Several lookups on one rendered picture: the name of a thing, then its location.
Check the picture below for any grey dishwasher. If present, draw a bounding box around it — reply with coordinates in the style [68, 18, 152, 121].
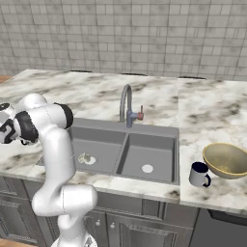
[189, 207, 247, 247]

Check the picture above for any grey tap with red lever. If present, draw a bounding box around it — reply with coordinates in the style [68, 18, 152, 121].
[119, 84, 145, 128]

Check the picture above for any grey false drawer front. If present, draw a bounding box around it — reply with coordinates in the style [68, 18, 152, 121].
[96, 191, 199, 220]

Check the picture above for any grey double sink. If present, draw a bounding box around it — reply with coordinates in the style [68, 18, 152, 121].
[36, 117, 180, 186]

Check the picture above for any yellow bowl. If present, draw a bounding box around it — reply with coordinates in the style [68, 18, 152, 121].
[202, 143, 247, 180]

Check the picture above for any white mug with dark handle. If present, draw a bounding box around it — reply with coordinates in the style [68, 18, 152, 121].
[188, 161, 212, 188]

